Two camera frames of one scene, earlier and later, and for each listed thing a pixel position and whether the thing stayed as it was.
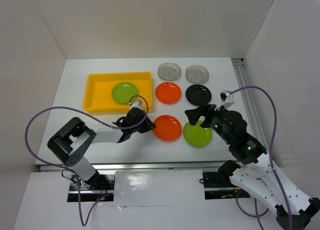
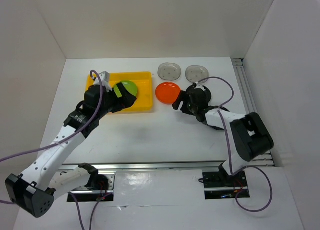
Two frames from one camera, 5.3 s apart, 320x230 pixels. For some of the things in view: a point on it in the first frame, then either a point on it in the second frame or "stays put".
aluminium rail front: (215, 166) stays put
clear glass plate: (196, 74) stays put
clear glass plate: (169, 71) stays put
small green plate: (197, 136) -> (129, 86)
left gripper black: (148, 125) -> (125, 101)
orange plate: (168, 93) stays put
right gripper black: (193, 114) -> (182, 97)
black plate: (198, 94) stays put
